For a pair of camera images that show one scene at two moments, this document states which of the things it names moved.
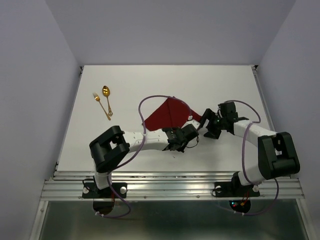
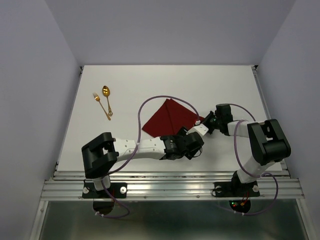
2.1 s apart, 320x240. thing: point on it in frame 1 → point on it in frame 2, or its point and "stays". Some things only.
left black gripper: (181, 148) → (181, 132)
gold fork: (97, 98) stays
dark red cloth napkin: (172, 113) stays
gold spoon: (106, 92) stays
